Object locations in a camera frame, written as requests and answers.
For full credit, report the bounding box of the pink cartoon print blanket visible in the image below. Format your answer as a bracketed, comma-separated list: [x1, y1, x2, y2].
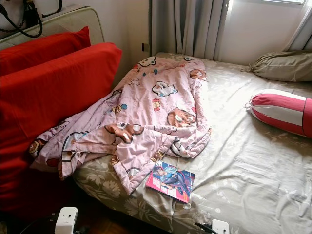
[29, 56, 213, 195]

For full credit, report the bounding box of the colourful comic book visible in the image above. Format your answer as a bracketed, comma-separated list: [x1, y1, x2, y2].
[145, 161, 196, 204]

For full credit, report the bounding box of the white quilted mattress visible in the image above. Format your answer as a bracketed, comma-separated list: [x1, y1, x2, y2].
[0, 6, 106, 49]

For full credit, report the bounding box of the grey curtain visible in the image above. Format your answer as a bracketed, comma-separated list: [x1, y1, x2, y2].
[282, 4, 312, 52]
[149, 0, 231, 60]

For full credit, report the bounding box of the beige floral bed sheet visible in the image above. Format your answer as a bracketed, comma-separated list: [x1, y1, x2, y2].
[73, 52, 312, 234]

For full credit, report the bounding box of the red white blue bolster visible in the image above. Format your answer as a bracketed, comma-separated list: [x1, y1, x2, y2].
[247, 89, 312, 138]

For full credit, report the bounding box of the beige floral pillow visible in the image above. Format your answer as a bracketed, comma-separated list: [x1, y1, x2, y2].
[244, 49, 312, 82]

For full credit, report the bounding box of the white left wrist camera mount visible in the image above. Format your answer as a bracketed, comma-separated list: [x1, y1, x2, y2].
[55, 207, 78, 234]

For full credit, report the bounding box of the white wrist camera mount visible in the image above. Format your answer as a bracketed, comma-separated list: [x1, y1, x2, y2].
[55, 207, 78, 234]
[211, 219, 231, 234]

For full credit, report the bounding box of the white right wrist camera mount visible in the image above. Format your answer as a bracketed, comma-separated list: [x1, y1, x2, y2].
[211, 219, 231, 234]

